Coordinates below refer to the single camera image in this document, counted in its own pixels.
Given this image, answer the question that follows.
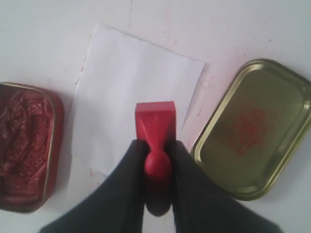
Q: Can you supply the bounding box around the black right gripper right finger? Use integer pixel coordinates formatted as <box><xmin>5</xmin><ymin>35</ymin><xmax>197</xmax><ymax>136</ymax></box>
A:
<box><xmin>169</xmin><ymin>141</ymin><xmax>282</xmax><ymax>233</ymax></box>

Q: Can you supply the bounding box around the red plastic stamp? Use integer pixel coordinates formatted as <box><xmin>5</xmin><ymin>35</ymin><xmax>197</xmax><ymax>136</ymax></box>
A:
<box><xmin>135</xmin><ymin>101</ymin><xmax>176</xmax><ymax>216</ymax></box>

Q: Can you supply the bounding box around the white paper sheet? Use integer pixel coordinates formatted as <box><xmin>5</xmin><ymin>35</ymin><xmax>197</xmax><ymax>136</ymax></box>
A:
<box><xmin>71</xmin><ymin>25</ymin><xmax>205</xmax><ymax>176</ymax></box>

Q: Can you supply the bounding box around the red ink paste tin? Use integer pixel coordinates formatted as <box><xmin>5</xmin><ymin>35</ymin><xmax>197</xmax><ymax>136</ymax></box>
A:
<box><xmin>0</xmin><ymin>82</ymin><xmax>65</xmax><ymax>213</ymax></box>

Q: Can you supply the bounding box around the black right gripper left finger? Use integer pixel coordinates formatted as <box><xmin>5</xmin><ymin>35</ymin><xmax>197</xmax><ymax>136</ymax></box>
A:
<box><xmin>40</xmin><ymin>140</ymin><xmax>148</xmax><ymax>233</ymax></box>

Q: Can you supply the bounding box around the gold tin lid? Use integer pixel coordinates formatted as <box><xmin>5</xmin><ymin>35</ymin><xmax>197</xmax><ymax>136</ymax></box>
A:
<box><xmin>191</xmin><ymin>58</ymin><xmax>311</xmax><ymax>201</ymax></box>

